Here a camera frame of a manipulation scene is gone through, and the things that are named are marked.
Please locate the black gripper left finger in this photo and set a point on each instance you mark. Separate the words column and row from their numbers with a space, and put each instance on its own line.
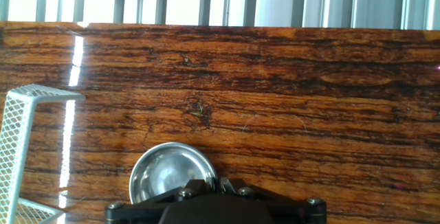
column 137, row 213

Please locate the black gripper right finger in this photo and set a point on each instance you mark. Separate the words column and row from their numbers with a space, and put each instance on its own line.
column 299, row 213

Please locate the wood grain table board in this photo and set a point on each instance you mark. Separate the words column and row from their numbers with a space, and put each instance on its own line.
column 275, row 114

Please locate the small round steel plate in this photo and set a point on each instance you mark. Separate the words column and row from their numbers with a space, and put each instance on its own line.
column 168, row 172

